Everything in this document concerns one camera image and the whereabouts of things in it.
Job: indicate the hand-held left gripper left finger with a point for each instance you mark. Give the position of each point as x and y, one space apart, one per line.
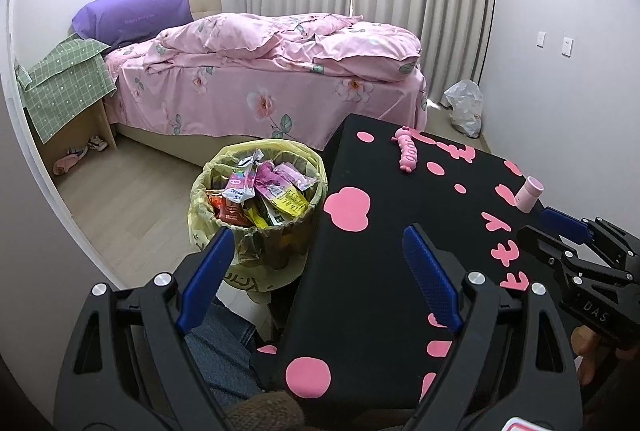
205 281

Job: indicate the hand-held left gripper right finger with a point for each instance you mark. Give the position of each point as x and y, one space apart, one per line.
430 281

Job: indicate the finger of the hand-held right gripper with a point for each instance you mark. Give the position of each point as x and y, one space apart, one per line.
565 223
542 246

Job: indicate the trash bin with yellow liner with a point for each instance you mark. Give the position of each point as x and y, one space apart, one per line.
210 231

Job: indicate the yellow snack packet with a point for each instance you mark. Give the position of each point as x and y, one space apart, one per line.
257 217

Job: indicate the purple white snack packet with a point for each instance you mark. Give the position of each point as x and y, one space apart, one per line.
242 183

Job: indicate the pink snack packet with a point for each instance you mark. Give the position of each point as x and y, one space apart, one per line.
280 176

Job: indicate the person's right hand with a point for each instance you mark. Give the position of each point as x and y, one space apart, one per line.
592 356

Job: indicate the pink cup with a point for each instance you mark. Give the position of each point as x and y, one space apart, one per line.
529 196

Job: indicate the person's blue jeans leg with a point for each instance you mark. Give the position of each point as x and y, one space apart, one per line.
222 351

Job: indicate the pink caterpillar toy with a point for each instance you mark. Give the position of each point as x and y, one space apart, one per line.
407 151

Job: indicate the brown fuzzy garment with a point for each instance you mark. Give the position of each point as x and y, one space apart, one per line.
265 411

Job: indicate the white plastic bag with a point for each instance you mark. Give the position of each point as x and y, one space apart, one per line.
465 108

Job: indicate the white shoes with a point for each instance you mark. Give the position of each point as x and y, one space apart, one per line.
98 143

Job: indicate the wooden nightstand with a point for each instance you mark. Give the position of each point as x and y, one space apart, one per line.
102 121

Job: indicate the bed with pink duvet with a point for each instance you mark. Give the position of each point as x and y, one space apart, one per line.
215 91

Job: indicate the green checked cloth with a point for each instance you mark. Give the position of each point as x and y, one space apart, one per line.
65 81

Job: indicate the pink floral duvet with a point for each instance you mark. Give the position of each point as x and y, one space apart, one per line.
290 36

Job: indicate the purple pillow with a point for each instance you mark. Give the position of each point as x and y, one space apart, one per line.
130 16

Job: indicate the white wall switch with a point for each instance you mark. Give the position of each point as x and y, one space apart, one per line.
542 39
567 47

